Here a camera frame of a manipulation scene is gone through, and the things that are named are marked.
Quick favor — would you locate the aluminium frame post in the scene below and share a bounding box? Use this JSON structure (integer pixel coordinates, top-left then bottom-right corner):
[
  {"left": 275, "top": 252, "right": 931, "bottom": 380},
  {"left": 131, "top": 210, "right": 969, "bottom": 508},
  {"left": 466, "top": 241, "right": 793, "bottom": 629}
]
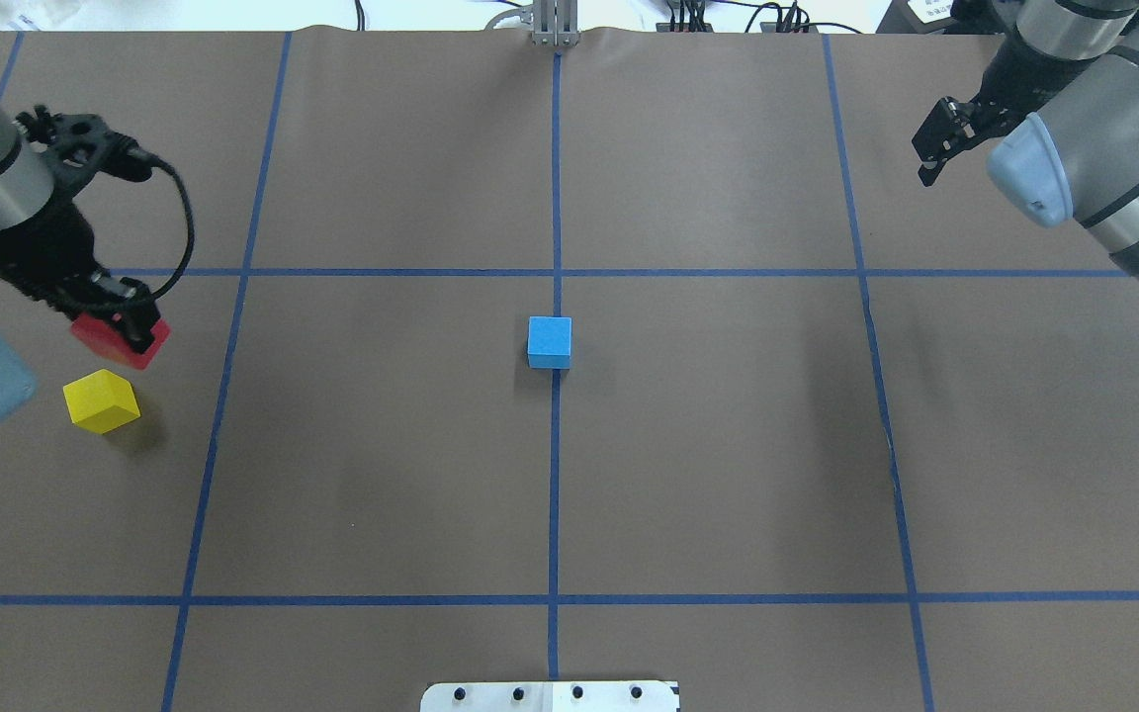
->
[{"left": 528, "top": 0, "right": 581, "bottom": 48}]

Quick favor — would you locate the white camera stand pole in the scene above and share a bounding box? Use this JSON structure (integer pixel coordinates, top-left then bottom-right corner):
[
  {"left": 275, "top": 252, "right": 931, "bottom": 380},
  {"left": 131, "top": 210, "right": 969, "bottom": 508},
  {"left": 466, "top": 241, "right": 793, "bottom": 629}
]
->
[{"left": 419, "top": 679, "right": 682, "bottom": 711}]

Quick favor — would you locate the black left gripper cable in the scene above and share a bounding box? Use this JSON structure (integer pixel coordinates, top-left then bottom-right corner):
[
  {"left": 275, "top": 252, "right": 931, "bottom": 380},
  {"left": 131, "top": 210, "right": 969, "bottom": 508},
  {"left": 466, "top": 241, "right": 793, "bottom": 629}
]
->
[{"left": 125, "top": 144, "right": 197, "bottom": 302}]

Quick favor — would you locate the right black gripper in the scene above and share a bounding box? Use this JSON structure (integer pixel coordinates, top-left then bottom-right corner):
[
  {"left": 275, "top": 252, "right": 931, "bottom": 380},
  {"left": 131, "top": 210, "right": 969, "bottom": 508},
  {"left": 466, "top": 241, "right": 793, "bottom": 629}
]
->
[{"left": 912, "top": 95, "right": 1009, "bottom": 188}]

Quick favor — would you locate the brown paper table cover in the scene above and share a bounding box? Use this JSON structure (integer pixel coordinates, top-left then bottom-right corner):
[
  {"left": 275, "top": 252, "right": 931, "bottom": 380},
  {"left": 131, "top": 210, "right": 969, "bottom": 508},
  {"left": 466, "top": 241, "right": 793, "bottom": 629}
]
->
[{"left": 0, "top": 28, "right": 1139, "bottom": 711}]

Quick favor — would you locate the yellow block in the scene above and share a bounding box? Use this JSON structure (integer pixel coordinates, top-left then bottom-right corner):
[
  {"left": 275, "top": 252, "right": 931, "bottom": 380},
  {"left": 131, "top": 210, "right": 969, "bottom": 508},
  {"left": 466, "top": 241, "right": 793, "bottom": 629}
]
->
[{"left": 62, "top": 369, "right": 141, "bottom": 434}]

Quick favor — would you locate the blue block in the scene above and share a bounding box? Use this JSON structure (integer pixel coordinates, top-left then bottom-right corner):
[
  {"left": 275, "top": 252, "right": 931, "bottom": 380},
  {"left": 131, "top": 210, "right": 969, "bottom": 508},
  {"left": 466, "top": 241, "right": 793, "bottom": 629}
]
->
[{"left": 526, "top": 316, "right": 573, "bottom": 371}]

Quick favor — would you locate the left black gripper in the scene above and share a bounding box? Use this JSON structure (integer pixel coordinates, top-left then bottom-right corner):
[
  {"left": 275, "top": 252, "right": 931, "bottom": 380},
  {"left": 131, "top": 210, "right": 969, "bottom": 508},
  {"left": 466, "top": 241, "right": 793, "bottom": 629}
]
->
[{"left": 0, "top": 107, "right": 159, "bottom": 351}]

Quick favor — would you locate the red block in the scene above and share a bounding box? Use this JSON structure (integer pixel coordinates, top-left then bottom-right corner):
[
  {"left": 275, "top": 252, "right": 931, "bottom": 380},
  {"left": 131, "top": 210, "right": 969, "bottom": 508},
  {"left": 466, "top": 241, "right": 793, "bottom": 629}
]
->
[{"left": 69, "top": 314, "right": 172, "bottom": 371}]

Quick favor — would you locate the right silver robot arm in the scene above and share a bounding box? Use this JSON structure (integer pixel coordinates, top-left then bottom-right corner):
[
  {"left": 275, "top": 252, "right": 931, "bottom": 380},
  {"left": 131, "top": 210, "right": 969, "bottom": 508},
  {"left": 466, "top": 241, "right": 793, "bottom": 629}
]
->
[{"left": 912, "top": 1, "right": 1139, "bottom": 283}]

